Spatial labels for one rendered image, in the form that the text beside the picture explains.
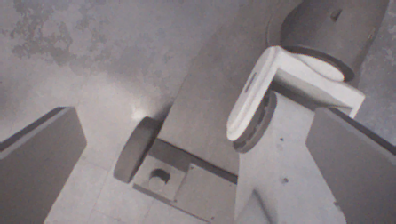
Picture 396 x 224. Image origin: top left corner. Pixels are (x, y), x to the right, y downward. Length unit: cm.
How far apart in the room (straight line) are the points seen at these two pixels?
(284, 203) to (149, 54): 60
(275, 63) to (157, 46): 44
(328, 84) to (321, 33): 9
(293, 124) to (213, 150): 24
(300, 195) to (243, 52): 37
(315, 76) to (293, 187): 20
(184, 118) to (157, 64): 25
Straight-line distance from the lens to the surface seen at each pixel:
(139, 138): 55
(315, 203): 31
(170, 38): 72
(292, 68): 40
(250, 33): 57
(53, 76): 85
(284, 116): 38
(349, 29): 44
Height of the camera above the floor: 70
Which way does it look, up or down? 84 degrees down
